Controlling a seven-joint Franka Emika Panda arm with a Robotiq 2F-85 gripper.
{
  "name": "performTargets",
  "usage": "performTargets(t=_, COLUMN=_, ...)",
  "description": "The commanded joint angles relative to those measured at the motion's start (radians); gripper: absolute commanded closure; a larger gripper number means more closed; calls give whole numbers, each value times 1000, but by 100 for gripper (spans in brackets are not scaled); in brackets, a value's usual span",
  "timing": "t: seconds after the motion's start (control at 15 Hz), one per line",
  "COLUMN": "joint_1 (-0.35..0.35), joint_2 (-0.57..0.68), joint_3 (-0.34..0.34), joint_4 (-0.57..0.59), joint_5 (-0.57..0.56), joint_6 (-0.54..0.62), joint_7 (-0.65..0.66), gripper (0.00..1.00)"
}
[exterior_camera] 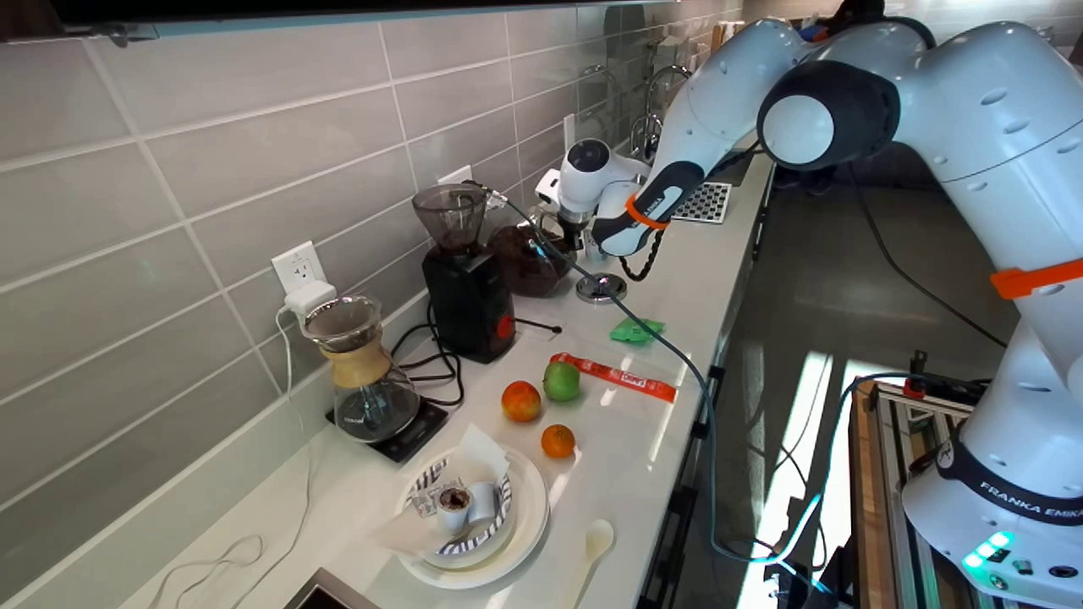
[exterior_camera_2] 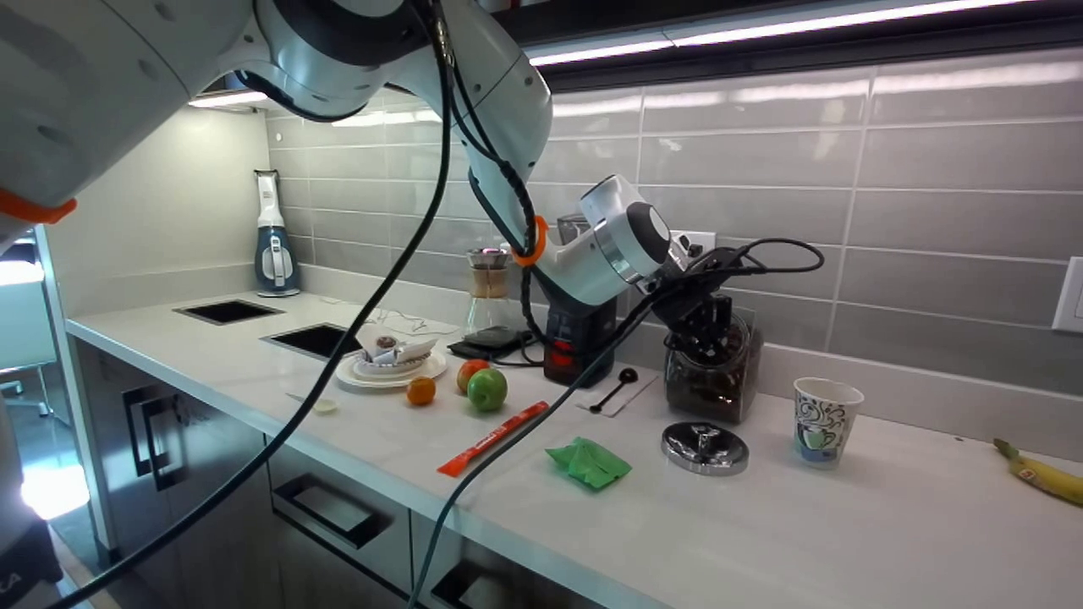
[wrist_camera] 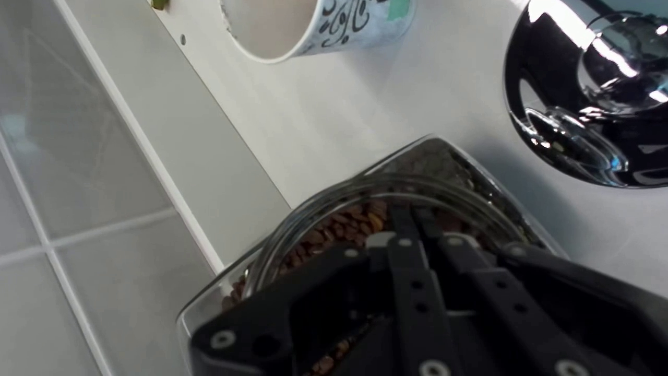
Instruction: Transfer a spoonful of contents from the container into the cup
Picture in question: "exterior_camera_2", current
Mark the grey lower cabinet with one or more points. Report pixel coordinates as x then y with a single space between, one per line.
226 529

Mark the patterned bowl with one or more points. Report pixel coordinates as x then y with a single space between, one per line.
393 358

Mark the white plastic spoon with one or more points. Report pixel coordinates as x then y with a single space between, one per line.
313 403

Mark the green cloth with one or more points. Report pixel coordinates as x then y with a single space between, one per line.
590 462

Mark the small orange tangerine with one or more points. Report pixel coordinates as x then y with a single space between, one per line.
421 389

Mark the chrome jar lid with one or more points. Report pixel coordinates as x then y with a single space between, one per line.
705 449

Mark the yellow banana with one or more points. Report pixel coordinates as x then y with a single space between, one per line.
1050 479

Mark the red-orange round fruit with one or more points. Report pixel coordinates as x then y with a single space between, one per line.
466 372

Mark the white wall outlet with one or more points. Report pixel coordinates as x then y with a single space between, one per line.
694 241
1070 294

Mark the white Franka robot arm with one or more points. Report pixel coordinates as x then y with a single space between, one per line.
114 70

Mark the white plate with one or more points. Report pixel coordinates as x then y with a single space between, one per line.
427 368

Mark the green apple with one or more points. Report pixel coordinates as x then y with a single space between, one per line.
489 389

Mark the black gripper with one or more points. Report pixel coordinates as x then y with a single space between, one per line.
705 294

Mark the under-cabinet light strip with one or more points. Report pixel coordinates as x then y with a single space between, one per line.
733 32

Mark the patterned paper cup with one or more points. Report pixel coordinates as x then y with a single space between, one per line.
826 423

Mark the black coffee scale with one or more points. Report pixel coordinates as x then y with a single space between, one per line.
491 341

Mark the glass jar of coffee beans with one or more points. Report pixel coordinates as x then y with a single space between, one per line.
713 389

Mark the blue white blender base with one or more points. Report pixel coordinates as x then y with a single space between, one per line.
273 241

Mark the black coffee grinder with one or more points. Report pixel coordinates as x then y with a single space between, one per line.
581 357

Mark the black measuring spoon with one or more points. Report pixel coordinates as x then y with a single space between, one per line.
628 372

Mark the small white espresso cup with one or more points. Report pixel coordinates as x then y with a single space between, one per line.
388 345

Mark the red packet strip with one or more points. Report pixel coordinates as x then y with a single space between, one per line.
478 449

